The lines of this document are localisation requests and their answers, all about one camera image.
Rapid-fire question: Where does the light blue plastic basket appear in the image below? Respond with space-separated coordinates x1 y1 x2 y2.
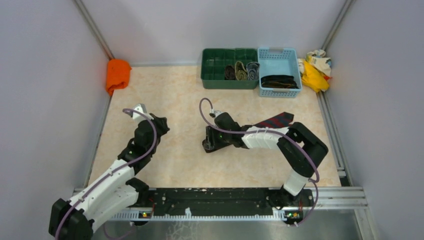
257 47 303 98

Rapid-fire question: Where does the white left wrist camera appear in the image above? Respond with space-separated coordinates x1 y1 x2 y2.
131 103 146 121

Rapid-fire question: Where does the green compartment organizer tray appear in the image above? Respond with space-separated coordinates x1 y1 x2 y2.
200 48 259 90

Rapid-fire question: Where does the yellow crumpled cloth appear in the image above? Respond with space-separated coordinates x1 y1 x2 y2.
301 60 330 93

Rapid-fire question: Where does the white slotted cable duct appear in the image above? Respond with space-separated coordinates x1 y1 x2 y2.
110 210 287 222

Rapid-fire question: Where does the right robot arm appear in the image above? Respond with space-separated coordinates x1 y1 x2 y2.
202 112 329 206

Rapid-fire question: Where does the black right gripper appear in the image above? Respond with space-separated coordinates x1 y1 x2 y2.
204 125 232 150

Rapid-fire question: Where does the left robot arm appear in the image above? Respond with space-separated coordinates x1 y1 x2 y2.
48 110 170 240

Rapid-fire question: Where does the black tie in basket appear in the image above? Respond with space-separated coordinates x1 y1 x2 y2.
260 75 299 89

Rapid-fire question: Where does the orange folded cloth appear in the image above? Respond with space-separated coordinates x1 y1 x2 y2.
105 59 132 96

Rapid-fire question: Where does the olive rolled tie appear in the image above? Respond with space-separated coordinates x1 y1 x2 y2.
234 60 248 81

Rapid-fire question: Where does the red navy striped tie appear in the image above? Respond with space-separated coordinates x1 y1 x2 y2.
254 112 294 129

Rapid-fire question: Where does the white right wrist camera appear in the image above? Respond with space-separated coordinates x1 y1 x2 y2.
209 109 224 119

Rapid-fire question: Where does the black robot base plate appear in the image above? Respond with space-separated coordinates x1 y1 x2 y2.
133 187 314 217

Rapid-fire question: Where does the dark brown rolled tie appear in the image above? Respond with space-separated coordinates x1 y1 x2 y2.
224 65 236 80

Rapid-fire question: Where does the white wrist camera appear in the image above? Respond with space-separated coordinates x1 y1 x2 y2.
131 103 146 121
209 109 224 119

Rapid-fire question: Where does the grey rolled tie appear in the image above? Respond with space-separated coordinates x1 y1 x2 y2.
246 61 260 81

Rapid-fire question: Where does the white patterned crumpled cloth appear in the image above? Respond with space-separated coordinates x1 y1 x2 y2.
297 49 333 77

